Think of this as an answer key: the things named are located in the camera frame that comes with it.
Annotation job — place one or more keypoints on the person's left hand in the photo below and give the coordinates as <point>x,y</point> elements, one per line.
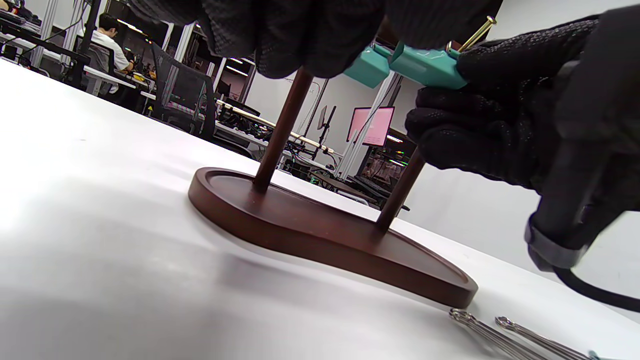
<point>310,35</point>

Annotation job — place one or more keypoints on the person's right hand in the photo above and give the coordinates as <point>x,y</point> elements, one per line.
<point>500,110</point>

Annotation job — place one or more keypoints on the brown wooden key rack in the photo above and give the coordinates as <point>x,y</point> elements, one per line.
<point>325,235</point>

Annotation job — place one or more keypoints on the pink screen monitor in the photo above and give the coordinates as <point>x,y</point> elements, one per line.
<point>371,126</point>

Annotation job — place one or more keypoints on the black mesh office chair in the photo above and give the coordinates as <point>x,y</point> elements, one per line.
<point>180,95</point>

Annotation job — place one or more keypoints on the tan wooden rail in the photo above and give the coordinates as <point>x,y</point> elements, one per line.
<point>275,127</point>

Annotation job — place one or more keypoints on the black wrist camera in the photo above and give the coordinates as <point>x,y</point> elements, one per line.
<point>560,235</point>

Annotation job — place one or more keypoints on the black desk frame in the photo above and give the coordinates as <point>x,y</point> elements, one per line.
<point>85,45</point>

